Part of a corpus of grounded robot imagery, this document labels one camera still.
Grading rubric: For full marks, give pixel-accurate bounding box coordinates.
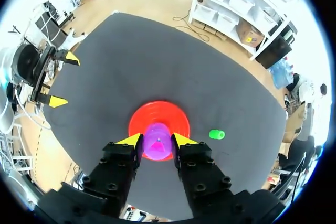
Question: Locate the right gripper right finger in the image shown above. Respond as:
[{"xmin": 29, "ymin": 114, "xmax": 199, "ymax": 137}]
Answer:
[{"xmin": 170, "ymin": 132, "xmax": 236, "ymax": 219}]

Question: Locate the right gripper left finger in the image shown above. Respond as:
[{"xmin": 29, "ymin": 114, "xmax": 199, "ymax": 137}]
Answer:
[{"xmin": 60, "ymin": 133, "xmax": 144, "ymax": 219}]

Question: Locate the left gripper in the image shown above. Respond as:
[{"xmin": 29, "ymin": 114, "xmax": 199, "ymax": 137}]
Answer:
[{"xmin": 12, "ymin": 44, "xmax": 81, "ymax": 109}]

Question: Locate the purple cylinder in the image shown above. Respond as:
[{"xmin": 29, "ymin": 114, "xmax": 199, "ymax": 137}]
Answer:
[{"xmin": 142, "ymin": 122, "xmax": 173, "ymax": 161}]

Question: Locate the red round base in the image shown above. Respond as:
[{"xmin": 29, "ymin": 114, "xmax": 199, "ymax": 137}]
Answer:
[{"xmin": 128, "ymin": 100, "xmax": 191, "ymax": 161}]

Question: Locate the green cylinder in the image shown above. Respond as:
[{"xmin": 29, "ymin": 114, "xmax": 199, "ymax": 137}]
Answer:
[{"xmin": 208, "ymin": 129, "xmax": 226, "ymax": 140}]

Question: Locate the person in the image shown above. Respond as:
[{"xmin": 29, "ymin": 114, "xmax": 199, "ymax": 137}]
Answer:
[{"xmin": 286, "ymin": 73, "xmax": 329, "ymax": 172}]

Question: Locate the white cable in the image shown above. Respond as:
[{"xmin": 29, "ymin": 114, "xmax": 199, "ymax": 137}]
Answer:
[{"xmin": 14, "ymin": 87, "xmax": 52, "ymax": 131}]

